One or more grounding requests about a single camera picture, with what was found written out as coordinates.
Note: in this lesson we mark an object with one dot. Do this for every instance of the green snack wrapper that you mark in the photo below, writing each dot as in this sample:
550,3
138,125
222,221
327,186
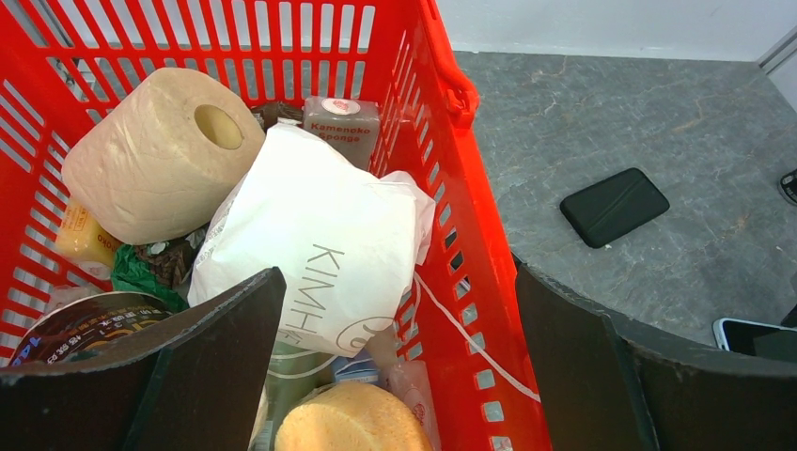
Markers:
156,269

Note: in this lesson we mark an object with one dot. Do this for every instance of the black smartphone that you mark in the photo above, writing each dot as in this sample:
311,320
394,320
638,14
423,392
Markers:
759,339

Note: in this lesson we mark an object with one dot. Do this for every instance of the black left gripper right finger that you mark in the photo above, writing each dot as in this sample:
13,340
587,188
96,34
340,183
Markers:
610,382

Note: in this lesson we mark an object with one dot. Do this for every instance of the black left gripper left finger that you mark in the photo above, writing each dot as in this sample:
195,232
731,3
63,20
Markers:
190,382

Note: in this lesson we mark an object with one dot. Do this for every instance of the black wallet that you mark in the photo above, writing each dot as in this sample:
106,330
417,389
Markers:
613,207

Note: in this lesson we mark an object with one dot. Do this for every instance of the light blue phone case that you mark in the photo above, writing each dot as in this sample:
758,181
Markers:
718,333

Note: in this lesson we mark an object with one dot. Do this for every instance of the white paper bag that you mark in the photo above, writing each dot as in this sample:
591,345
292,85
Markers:
346,242

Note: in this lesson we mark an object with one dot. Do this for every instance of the round bread bun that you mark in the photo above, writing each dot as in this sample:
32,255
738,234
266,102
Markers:
351,416

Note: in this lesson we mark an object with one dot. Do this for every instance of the black phone in black case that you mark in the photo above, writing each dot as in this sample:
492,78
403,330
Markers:
787,186

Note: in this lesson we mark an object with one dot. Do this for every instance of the instant noodle bowl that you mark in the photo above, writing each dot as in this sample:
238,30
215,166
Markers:
86,324

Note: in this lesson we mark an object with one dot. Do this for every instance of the red plastic shopping basket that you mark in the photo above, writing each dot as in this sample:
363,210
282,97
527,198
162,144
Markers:
65,65

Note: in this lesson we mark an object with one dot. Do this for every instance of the beige toilet paper roll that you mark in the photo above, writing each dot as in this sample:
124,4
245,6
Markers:
162,162

